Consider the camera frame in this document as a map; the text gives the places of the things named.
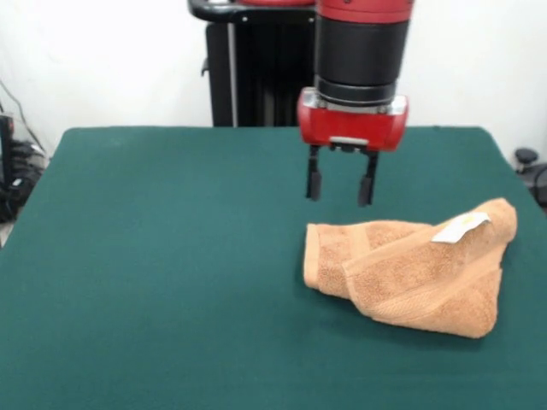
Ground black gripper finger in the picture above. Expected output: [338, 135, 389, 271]
[357, 149, 380, 208]
[305, 143, 323, 202]

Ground tan terry towel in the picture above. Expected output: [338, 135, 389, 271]
[302, 196, 520, 341]

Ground black cable bundle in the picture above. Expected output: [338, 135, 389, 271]
[8, 139, 49, 217]

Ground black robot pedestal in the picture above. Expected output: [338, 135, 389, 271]
[186, 0, 320, 128]

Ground black box device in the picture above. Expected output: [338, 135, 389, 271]
[0, 114, 16, 222]

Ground grey wall cable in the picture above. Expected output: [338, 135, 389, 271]
[0, 79, 48, 155]

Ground dark green table cloth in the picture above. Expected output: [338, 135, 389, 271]
[0, 126, 547, 410]

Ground black round caster foot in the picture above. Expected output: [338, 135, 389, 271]
[514, 147, 547, 214]

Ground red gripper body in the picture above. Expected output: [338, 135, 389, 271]
[297, 87, 410, 154]

